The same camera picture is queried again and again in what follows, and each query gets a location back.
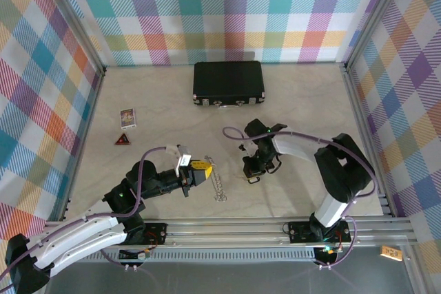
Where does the aluminium frame post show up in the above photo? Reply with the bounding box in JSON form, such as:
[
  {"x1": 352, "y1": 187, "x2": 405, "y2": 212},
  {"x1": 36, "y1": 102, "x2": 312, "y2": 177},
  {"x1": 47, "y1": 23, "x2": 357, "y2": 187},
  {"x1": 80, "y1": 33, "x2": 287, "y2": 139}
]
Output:
[
  {"x1": 32, "y1": 0, "x2": 106, "y2": 74},
  {"x1": 342, "y1": 0, "x2": 413, "y2": 71}
]

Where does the black hard case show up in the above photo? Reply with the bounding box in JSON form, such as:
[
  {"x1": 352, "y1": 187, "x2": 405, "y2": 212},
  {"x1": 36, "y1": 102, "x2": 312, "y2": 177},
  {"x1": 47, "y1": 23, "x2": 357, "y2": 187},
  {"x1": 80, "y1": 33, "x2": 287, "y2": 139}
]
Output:
[{"x1": 192, "y1": 61, "x2": 267, "y2": 109}]

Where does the small electronics module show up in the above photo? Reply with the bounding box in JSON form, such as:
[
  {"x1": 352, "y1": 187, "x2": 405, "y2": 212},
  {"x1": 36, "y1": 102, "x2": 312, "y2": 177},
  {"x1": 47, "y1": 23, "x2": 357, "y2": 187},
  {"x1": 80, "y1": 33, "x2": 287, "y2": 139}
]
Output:
[
  {"x1": 118, "y1": 246, "x2": 154, "y2": 262},
  {"x1": 316, "y1": 244, "x2": 342, "y2": 256}
]

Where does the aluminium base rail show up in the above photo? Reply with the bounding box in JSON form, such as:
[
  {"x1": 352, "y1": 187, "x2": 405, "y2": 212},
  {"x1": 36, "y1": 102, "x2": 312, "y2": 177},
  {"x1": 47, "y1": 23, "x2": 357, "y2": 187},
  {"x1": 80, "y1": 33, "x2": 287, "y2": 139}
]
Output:
[{"x1": 44, "y1": 217, "x2": 417, "y2": 249}]

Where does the grey slotted cable duct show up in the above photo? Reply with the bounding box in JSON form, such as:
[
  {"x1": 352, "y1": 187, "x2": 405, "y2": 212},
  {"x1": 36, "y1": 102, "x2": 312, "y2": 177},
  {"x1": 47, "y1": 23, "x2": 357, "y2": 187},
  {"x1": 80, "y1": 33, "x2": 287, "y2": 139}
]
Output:
[{"x1": 81, "y1": 248, "x2": 318, "y2": 264}]

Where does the aluminium frame floor rail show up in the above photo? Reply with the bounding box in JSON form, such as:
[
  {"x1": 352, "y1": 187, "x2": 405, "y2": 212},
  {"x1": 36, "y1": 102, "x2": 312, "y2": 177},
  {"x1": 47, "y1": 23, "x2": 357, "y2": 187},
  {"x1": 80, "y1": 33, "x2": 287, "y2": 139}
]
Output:
[
  {"x1": 340, "y1": 65, "x2": 396, "y2": 218},
  {"x1": 27, "y1": 68, "x2": 107, "y2": 294}
]

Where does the small printed card box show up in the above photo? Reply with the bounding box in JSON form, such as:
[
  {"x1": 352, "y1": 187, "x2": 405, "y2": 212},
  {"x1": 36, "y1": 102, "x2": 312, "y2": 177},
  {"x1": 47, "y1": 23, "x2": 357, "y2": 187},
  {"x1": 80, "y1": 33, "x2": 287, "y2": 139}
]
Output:
[{"x1": 119, "y1": 108, "x2": 138, "y2": 132}]

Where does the silver metal chain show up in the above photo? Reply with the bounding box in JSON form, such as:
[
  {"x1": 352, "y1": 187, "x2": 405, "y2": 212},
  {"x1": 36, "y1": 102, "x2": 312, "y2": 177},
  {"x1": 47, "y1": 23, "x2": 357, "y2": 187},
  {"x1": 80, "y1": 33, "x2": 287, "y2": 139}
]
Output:
[{"x1": 204, "y1": 155, "x2": 229, "y2": 203}]

